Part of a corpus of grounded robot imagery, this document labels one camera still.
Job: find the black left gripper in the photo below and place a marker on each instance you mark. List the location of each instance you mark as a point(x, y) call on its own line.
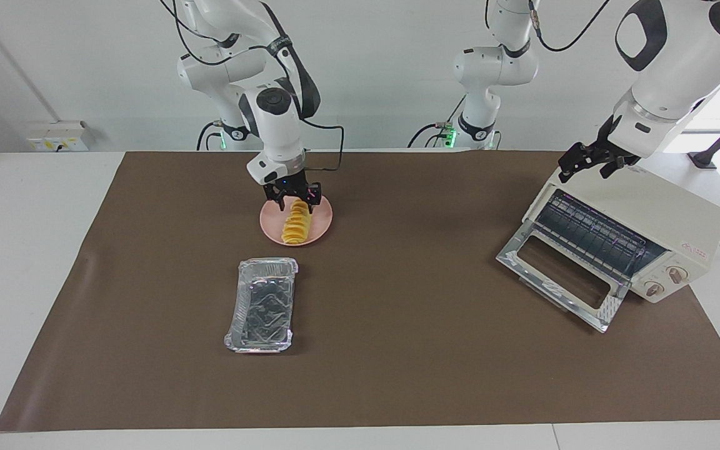
point(613, 147)

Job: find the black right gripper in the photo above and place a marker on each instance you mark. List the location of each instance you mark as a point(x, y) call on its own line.
point(290, 186)

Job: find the yellow braided bread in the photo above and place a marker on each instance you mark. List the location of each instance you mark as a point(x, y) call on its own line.
point(296, 226)

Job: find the aluminium foil tray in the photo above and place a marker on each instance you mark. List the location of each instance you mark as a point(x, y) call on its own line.
point(263, 306)

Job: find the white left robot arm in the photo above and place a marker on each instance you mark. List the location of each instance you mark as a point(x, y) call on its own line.
point(666, 69)

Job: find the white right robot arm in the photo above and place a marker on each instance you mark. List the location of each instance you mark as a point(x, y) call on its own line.
point(279, 125)

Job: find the cream toaster oven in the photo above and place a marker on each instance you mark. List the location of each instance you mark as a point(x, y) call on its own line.
point(666, 212)

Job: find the glass oven door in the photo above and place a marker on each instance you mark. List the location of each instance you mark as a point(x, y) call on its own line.
point(522, 250)

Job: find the beige oven knob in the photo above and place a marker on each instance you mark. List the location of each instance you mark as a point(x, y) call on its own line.
point(678, 274)
point(654, 289)

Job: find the pink round plate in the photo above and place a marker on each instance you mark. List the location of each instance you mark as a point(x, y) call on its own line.
point(321, 225)

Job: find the brown table mat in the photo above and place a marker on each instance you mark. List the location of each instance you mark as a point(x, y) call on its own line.
point(429, 350)

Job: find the white wall socket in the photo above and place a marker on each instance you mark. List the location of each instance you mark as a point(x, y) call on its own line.
point(60, 136)

